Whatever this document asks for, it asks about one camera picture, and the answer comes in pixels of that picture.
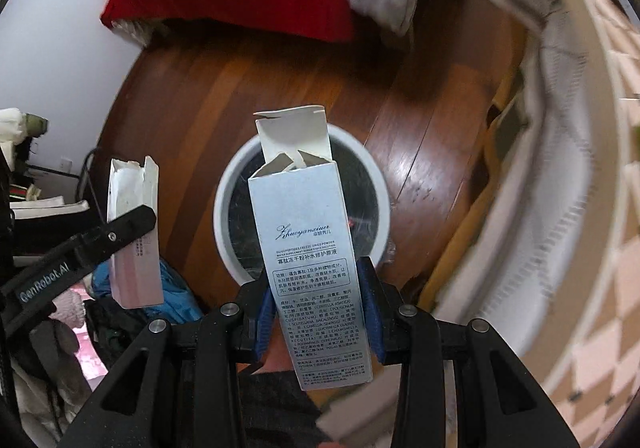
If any white pink cosmetic box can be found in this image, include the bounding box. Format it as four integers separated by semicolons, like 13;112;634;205
106;156;164;309

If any white round trash bin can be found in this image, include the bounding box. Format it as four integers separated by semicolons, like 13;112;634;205
212;123;392;285

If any pink fuzzy garment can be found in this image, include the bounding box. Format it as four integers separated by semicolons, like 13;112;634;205
50;290;86;329

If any black white chair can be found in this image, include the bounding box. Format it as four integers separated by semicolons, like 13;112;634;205
6;196;101;256

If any blue jacket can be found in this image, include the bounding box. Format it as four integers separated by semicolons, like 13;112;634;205
89;258;203;324

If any black trouser leg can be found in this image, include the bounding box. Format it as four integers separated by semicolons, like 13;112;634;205
239;371;330;448

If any grey plastic bin liner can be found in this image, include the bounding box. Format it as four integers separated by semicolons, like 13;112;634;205
226;137;381;270

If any white grey patterned quilt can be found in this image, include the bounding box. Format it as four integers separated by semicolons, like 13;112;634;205
432;0;597;354

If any beige checkered bed cover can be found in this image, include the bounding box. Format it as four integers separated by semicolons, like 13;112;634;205
524;0;639;447

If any green checkered orange blanket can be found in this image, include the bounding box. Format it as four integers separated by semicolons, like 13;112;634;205
418;64;523;312

